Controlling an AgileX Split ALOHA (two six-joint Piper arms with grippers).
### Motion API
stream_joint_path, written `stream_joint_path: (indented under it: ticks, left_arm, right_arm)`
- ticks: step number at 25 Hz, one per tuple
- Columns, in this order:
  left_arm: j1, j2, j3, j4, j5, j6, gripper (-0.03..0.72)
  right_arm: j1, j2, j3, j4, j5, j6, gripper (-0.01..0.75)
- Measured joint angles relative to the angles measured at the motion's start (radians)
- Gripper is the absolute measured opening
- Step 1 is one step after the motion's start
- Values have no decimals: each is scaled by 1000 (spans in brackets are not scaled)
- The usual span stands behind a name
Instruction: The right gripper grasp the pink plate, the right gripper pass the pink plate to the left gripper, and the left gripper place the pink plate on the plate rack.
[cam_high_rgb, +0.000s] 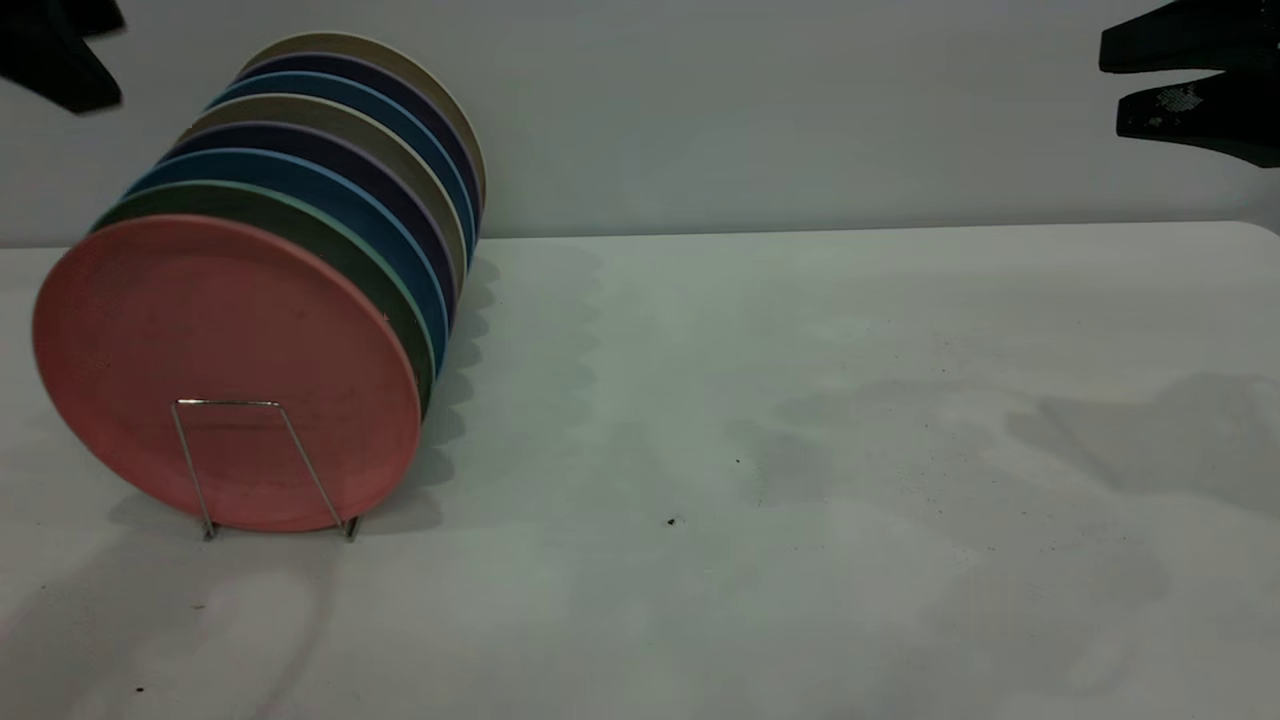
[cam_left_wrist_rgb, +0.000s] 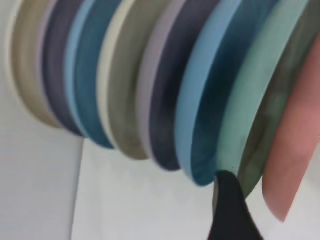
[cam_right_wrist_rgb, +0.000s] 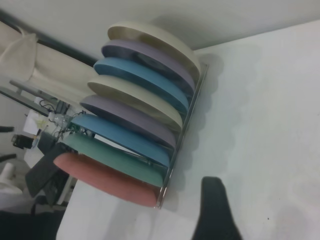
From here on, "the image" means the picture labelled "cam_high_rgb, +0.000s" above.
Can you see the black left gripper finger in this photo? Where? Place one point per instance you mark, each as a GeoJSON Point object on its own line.
{"type": "Point", "coordinates": [95, 15]}
{"type": "Point", "coordinates": [60, 70]}

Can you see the beige round plate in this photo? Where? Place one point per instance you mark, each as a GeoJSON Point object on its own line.
{"type": "Point", "coordinates": [340, 42]}
{"type": "Point", "coordinates": [290, 111]}

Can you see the blue round plate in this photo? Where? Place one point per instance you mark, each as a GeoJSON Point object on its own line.
{"type": "Point", "coordinates": [300, 85]}
{"type": "Point", "coordinates": [330, 187]}

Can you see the dark purple round plate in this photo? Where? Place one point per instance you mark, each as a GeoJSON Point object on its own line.
{"type": "Point", "coordinates": [340, 64]}
{"type": "Point", "coordinates": [250, 137]}

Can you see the pink round plate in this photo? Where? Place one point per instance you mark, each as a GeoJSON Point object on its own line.
{"type": "Point", "coordinates": [220, 360]}

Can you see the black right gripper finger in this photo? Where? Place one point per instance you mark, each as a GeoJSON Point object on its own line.
{"type": "Point", "coordinates": [1200, 40]}
{"type": "Point", "coordinates": [1220, 115]}

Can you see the green round plate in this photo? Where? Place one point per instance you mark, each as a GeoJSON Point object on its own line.
{"type": "Point", "coordinates": [300, 215]}

